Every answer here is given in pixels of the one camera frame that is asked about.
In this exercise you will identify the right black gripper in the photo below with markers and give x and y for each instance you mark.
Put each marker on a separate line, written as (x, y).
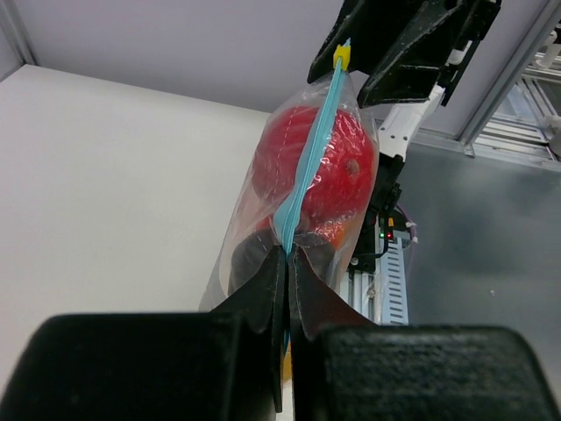
(438, 26)

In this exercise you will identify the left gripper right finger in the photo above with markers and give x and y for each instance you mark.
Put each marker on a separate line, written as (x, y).
(347, 368)

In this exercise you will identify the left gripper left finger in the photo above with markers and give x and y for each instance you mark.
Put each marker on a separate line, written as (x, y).
(224, 364)

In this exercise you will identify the dark fake food piece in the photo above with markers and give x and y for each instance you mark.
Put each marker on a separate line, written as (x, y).
(249, 255)

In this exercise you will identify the orange fake food piece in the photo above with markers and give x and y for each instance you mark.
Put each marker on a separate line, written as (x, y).
(337, 232)

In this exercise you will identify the red fake tomato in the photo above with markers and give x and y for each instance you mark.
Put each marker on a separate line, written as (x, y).
(341, 187)

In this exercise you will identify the clear zip top bag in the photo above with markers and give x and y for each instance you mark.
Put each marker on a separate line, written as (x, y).
(329, 94)

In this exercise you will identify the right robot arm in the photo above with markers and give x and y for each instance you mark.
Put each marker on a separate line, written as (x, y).
(396, 132)

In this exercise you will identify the aluminium mounting rail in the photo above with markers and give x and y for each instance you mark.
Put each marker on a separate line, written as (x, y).
(360, 289)

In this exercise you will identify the slotted cable duct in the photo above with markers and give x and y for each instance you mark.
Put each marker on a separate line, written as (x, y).
(390, 297)

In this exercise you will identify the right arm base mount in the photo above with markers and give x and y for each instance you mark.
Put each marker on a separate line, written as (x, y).
(376, 236)

